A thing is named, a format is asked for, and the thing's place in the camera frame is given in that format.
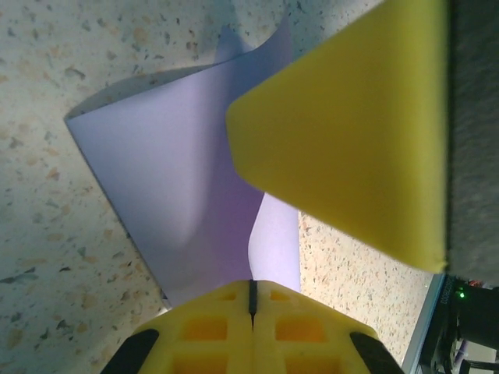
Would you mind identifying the purple paper sheet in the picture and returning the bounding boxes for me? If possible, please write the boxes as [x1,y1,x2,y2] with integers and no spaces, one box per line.
[64,17,301,309]

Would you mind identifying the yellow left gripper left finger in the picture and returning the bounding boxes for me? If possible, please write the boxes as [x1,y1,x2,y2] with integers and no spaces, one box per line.
[101,279,255,374]

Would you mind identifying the aluminium mounting rail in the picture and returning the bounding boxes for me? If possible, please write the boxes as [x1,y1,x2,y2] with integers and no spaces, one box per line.
[401,278,445,374]

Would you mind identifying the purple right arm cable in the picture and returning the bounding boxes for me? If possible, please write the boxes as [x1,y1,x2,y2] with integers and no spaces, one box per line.
[454,337,475,369]

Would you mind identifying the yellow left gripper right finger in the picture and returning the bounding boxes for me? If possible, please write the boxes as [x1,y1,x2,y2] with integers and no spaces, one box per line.
[250,279,406,374]

